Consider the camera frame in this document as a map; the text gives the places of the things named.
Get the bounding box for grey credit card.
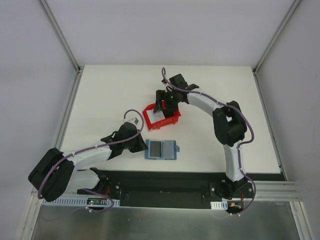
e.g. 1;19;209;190
149;141;161;158

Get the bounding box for blue card holder wallet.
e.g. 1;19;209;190
144;139;180;160

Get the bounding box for red plastic bin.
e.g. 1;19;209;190
142;103;181;131

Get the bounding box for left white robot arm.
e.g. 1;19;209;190
28;122;148;202

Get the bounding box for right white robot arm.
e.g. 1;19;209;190
153;68;248;198

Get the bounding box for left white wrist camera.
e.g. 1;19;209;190
123;117;139;126

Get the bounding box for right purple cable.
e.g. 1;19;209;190
161;67;256;181

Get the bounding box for left white cable duct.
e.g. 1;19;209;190
47;196;120;208

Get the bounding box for white cable duct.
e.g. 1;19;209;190
210;200;228;211
47;196;120;208

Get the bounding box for right white cable duct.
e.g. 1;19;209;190
210;200;228;211

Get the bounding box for left aluminium frame post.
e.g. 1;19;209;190
38;0;81;73

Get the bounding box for aluminium frame post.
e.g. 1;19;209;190
252;0;303;75
38;0;81;73

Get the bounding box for aluminium rail profile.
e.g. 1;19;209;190
255;181;302;202

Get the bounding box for right aluminium frame post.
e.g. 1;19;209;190
252;0;303;75

